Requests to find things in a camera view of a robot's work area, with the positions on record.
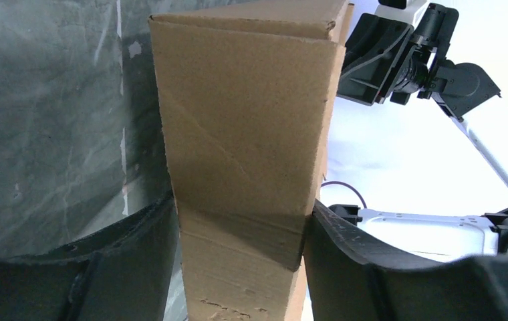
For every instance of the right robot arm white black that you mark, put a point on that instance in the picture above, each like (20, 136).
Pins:
(419, 136)

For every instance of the brown cardboard box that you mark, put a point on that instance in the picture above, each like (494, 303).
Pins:
(246, 96)

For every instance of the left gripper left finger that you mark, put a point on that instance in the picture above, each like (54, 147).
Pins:
(121, 272)

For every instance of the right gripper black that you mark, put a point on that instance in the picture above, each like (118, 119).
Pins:
(379, 48)

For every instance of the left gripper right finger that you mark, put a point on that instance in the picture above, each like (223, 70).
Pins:
(352, 275)

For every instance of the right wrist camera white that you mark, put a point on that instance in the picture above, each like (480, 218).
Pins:
(407, 11)

